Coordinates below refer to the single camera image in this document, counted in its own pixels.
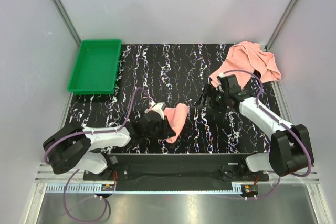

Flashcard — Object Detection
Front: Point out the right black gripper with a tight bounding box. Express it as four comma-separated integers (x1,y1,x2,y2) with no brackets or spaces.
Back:
194,84,229,116

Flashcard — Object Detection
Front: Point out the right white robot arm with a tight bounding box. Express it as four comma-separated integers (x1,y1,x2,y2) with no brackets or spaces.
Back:
196,74,314,180

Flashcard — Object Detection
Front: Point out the green plastic tray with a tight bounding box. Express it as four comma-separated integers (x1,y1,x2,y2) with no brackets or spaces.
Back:
68,39,122,95

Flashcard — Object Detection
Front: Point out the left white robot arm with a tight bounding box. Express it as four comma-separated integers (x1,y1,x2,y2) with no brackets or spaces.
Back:
43,111,176,180

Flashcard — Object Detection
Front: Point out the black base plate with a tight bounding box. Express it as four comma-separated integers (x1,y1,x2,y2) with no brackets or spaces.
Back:
83,154,269,194

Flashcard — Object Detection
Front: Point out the black marble pattern mat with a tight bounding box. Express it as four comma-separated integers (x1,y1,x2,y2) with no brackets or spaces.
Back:
56,42,296,154

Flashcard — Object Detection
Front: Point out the white slotted cable duct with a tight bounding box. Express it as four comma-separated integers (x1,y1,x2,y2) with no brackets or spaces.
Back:
46,183,115,194

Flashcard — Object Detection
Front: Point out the pink striped towel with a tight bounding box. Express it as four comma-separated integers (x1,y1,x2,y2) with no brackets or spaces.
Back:
164,103,189,144

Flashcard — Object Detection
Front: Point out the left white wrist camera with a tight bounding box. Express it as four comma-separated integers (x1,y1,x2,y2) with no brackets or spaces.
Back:
150,101,166,118

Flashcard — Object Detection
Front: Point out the aluminium frame rail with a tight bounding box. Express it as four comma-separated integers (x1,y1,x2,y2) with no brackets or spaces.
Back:
267,166,319,184

